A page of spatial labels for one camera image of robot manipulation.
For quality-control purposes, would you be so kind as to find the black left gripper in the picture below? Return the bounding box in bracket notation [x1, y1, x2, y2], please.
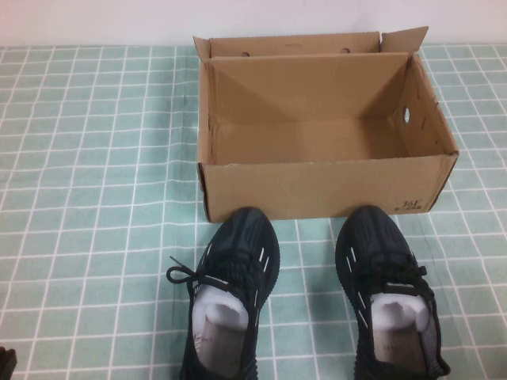
[0, 346, 19, 380]

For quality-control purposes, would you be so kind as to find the black sneaker with lace bow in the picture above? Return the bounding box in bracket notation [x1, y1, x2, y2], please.
[166, 205, 282, 380]

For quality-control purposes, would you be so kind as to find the black knit sneaker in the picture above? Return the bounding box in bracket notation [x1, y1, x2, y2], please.
[334, 203, 452, 380]

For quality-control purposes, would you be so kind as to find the white paper shoe stuffing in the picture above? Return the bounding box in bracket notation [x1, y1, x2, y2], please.
[372, 294, 431, 332]
[193, 285, 250, 329]

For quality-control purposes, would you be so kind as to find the brown cardboard shoe box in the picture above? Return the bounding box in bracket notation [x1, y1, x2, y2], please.
[193, 25, 460, 222]

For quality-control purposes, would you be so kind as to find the green white checked tablecloth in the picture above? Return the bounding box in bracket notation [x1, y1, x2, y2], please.
[0, 41, 507, 380]

